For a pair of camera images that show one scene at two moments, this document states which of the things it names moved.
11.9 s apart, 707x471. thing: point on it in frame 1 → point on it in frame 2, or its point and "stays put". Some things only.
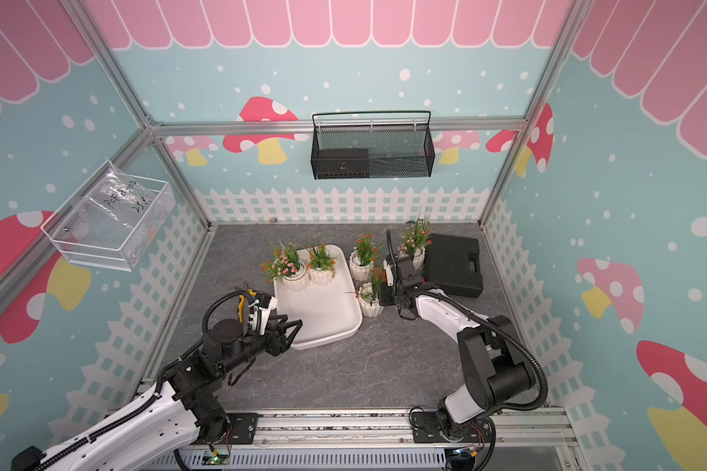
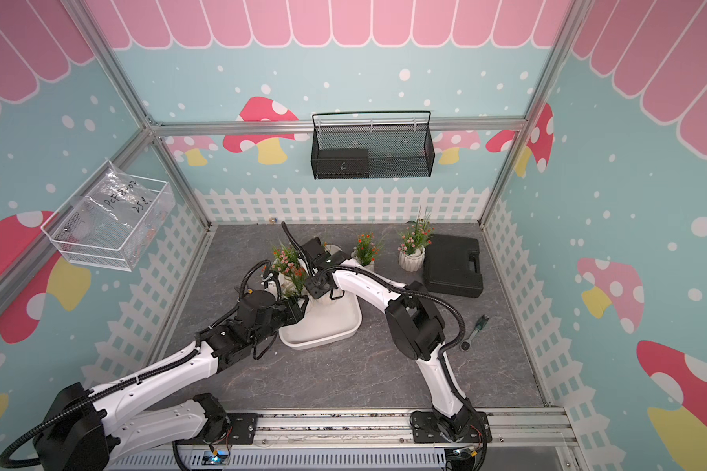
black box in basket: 343,163 stays put
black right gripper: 382,294 → 313,292
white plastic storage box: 326,312 stays put
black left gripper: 275,348 → 293,309
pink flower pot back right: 415,237 stays put
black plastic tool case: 453,265 stays put
